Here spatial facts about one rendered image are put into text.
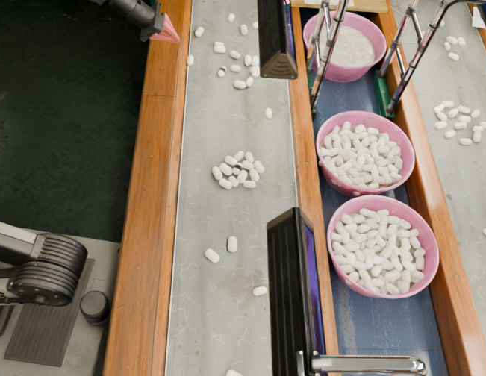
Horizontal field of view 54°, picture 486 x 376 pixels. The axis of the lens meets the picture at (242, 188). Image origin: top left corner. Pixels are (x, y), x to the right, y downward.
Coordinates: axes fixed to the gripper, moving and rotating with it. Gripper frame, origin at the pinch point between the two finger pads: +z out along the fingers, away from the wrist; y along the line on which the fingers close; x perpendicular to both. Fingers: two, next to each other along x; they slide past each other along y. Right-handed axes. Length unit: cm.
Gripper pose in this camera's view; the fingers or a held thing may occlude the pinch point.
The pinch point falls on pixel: (176, 39)
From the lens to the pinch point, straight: 138.0
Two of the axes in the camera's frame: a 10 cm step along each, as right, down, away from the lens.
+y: 0.0, -8.5, 5.3
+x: -7.1, 3.7, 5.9
